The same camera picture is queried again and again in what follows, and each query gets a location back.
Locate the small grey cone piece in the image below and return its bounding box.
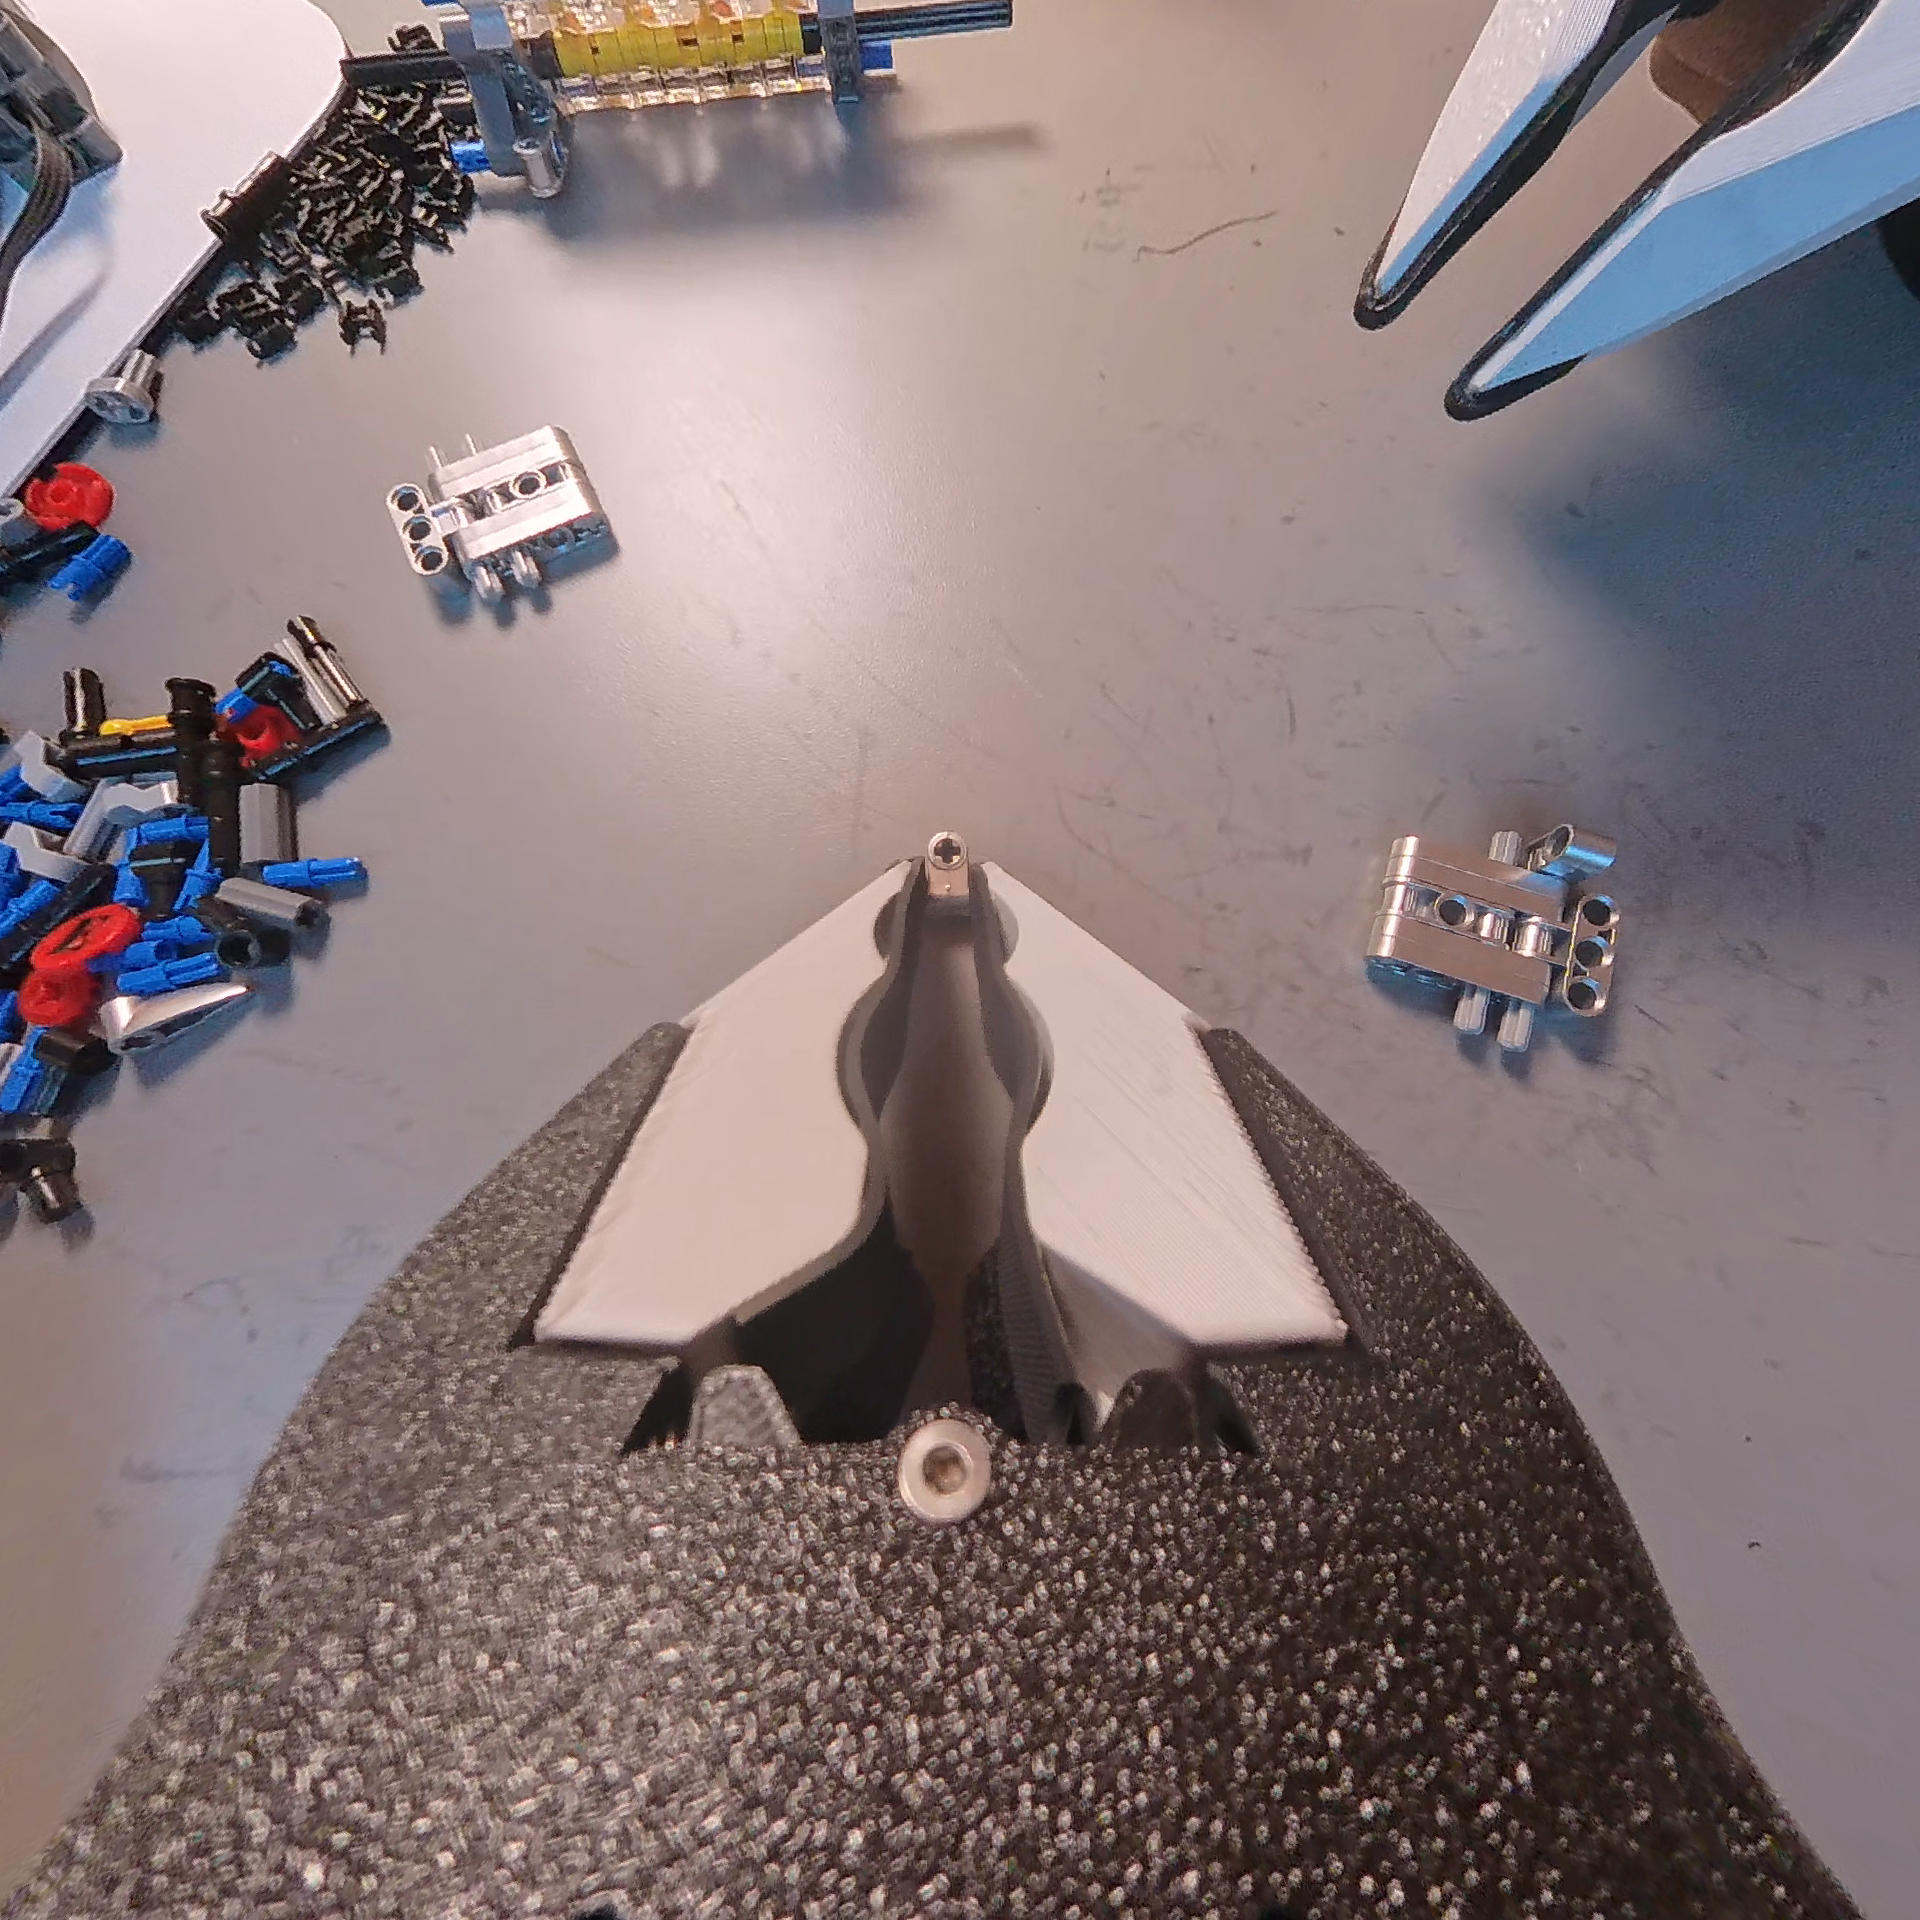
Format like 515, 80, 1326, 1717
92, 975, 260, 1055

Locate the clear yellow gear assembly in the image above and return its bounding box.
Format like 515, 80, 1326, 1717
416, 0, 1021, 200

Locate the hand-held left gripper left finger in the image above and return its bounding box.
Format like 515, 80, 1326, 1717
542, 863, 937, 1442

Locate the pile of black pins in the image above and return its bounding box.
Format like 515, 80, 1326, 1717
197, 65, 489, 360

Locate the pile of small coloured pieces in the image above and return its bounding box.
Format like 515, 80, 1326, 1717
0, 449, 387, 1224

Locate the grey desk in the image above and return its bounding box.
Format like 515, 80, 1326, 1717
0, 0, 1920, 1920

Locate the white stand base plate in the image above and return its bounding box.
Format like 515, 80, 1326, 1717
0, 0, 351, 413

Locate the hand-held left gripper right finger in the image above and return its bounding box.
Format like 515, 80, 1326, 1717
966, 871, 1353, 1442

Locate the black motor cable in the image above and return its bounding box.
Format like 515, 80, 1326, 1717
0, 75, 127, 302

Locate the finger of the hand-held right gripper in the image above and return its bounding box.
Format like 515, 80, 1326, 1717
1353, 0, 1688, 336
1445, 0, 1920, 425

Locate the small grey beam assembly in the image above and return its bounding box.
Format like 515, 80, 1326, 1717
1361, 823, 1628, 1055
381, 421, 620, 606

